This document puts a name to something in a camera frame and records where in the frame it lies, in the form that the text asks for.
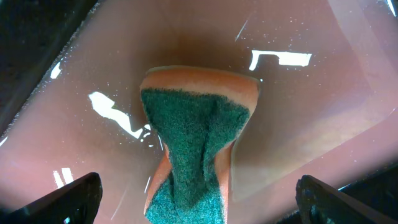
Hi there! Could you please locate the black and red tray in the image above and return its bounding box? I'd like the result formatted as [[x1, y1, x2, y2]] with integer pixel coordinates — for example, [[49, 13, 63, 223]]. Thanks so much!
[[1, 1, 397, 223]]

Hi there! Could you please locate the green and orange sponge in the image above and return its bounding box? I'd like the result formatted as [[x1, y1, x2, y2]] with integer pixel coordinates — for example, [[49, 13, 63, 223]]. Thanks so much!
[[140, 66, 259, 223]]

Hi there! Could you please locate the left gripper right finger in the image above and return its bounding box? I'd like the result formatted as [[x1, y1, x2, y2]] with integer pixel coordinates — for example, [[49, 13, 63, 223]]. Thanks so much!
[[295, 175, 397, 224]]

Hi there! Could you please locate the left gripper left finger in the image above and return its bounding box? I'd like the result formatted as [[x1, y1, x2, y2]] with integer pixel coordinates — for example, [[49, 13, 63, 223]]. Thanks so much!
[[1, 172, 103, 224]]

